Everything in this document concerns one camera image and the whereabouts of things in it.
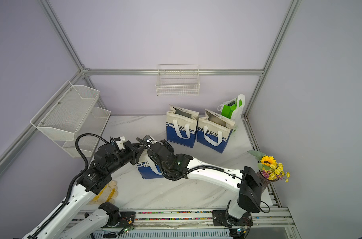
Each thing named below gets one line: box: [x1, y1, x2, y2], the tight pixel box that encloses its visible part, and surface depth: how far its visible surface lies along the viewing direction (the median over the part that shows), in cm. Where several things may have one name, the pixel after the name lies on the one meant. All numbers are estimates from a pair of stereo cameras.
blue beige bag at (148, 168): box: [137, 150, 165, 180], surface depth 78 cm
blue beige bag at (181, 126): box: [166, 104, 200, 149], surface depth 89 cm
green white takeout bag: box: [217, 93, 246, 132], surface depth 88 cm
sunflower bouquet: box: [247, 150, 291, 193], surface depth 67 cm
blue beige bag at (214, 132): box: [196, 108, 236, 154], surface depth 85 cm
